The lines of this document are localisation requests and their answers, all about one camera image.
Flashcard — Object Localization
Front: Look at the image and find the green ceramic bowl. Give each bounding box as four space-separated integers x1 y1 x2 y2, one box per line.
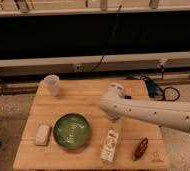
53 113 90 149

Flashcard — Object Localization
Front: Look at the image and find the white plastic bottle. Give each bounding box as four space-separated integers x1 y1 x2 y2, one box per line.
100 129 119 162

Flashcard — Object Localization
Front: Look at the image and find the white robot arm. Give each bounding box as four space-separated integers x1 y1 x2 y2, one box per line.
99 83 190 133

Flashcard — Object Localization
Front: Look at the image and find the black rectangular phone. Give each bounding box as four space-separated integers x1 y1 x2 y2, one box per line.
124 95 132 100

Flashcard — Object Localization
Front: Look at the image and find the clear plastic cup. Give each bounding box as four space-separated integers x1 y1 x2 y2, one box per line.
43 75 60 96

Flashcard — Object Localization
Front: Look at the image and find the blue black device on floor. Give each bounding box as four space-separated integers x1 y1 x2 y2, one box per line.
144 77 162 98

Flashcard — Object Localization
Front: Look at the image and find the white sponge block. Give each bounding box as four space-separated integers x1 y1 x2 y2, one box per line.
35 124 51 146

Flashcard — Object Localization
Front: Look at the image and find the black hanging cable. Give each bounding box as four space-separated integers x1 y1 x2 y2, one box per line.
89 4 123 73

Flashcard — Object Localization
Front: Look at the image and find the white wall outlet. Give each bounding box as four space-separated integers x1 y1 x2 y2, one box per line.
75 64 81 72

